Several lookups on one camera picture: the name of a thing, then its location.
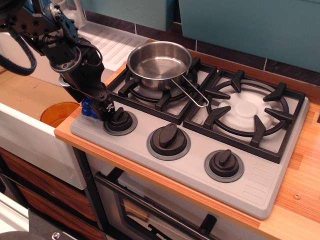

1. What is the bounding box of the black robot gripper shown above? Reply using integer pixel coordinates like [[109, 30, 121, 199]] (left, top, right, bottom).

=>
[[50, 44, 115, 122]]

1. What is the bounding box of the blue toy blueberry cluster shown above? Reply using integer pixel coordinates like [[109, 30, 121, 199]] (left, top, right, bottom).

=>
[[81, 97, 98, 119]]

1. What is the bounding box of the stainless steel pan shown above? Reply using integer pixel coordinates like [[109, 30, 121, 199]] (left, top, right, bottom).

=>
[[127, 41, 210, 108]]

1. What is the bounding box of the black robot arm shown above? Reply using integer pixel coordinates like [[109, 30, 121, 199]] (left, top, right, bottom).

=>
[[0, 0, 115, 122]]

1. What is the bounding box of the black left stove knob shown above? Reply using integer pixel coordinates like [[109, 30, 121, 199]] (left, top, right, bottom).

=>
[[103, 107, 138, 136]]

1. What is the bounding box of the black stove knob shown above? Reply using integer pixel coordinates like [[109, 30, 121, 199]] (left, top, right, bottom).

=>
[[146, 123, 191, 161], [204, 149, 245, 183], [103, 107, 138, 136]]

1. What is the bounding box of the black middle stove knob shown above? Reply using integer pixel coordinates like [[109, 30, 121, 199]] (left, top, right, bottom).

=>
[[146, 123, 191, 161]]

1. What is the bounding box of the grey toy stove top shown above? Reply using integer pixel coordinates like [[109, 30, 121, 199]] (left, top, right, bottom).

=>
[[69, 46, 311, 220]]

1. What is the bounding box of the black right stove knob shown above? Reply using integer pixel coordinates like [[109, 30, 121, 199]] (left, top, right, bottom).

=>
[[204, 149, 245, 183]]

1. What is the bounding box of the orange translucent plate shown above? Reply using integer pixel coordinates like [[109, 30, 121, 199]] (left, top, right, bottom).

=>
[[40, 102, 80, 128]]

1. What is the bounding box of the black left burner grate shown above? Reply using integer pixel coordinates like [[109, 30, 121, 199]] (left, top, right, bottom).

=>
[[106, 57, 218, 125]]

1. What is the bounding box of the black burner grate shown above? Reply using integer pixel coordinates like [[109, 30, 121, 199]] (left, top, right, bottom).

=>
[[183, 69, 310, 164], [106, 57, 218, 125]]

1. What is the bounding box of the white toy sink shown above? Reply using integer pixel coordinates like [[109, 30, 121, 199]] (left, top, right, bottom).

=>
[[0, 22, 147, 190]]

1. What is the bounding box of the grey toy faucet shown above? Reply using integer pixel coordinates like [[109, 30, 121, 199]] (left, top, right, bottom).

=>
[[57, 0, 87, 29]]

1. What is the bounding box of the wooden drawer front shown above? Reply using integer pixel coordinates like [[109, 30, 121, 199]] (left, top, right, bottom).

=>
[[0, 149, 106, 240]]

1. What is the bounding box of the black right burner grate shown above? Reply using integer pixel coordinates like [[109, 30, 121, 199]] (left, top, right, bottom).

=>
[[183, 69, 310, 164]]

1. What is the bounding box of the black braided cable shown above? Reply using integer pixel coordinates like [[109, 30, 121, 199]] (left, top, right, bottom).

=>
[[0, 22, 38, 76]]

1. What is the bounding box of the oven door with black handle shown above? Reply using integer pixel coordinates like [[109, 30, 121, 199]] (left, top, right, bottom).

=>
[[93, 166, 226, 240]]

